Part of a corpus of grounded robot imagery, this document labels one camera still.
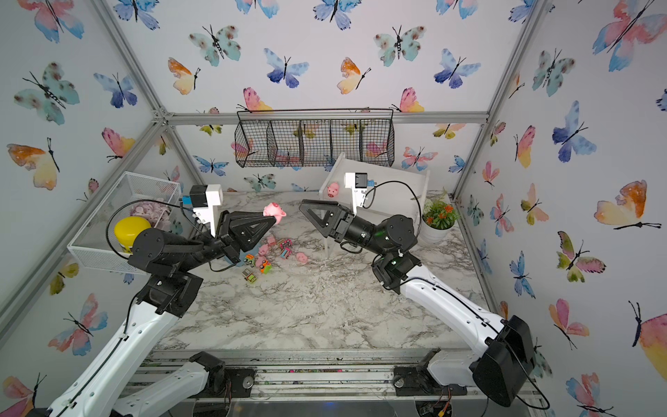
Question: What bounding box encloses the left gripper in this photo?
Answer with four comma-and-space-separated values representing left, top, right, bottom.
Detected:
175, 214, 269, 276

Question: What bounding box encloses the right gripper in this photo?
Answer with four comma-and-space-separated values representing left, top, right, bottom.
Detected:
307, 203, 393, 265

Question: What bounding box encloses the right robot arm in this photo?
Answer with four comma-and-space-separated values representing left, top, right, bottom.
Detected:
300, 200, 535, 408

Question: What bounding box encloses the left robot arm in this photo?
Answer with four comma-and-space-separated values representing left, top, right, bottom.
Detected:
27, 211, 277, 416

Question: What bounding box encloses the orange green toy car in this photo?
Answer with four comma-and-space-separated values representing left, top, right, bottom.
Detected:
260, 261, 273, 275

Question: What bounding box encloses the pink toy car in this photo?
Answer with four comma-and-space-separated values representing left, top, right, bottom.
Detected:
279, 239, 293, 259

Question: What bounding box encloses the white two-tier shelf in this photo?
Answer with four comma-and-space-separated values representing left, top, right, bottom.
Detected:
319, 153, 430, 229

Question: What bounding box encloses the pink round chips pile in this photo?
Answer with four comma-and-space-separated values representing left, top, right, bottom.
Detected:
130, 200, 171, 227

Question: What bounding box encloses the yellow lidded jar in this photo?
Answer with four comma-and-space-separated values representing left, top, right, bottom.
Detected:
114, 216, 152, 254

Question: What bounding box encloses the potted plant with flowers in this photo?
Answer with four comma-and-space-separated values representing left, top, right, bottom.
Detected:
420, 194, 460, 244

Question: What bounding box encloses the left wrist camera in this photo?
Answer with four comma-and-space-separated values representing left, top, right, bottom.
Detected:
182, 184, 223, 237

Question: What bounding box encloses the black wire wall basket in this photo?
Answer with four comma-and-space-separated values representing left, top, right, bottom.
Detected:
232, 108, 395, 170

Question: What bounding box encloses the white mesh wall basket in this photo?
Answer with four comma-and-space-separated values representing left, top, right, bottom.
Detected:
68, 172, 182, 274

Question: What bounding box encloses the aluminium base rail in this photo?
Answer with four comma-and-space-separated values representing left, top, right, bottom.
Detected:
103, 348, 543, 413

